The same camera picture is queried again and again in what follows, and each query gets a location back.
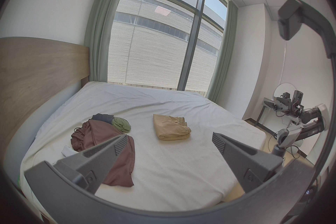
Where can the small white cloth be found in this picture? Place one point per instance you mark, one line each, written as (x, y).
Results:
(68, 151)

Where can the tan shorts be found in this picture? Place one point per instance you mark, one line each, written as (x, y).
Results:
(170, 127)

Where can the bed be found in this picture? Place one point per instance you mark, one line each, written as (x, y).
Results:
(170, 165)

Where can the window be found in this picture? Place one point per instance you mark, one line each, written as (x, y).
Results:
(147, 47)

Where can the small grey table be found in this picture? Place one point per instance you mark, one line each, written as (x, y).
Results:
(268, 103)

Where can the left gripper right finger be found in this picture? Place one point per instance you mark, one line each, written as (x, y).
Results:
(249, 162)

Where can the grey-green curtain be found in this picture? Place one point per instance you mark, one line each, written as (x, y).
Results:
(105, 20)
(223, 60)

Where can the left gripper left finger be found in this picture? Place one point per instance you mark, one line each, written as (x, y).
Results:
(89, 162)

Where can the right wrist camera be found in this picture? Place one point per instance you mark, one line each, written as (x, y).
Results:
(284, 95)

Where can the green garment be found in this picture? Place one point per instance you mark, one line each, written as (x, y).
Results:
(122, 124)

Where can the black garment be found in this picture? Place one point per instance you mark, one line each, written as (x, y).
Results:
(102, 118)

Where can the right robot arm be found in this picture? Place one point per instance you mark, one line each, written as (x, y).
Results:
(309, 115)

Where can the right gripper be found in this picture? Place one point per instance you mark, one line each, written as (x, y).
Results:
(283, 106)

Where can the brown shorts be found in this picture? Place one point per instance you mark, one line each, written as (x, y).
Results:
(97, 133)

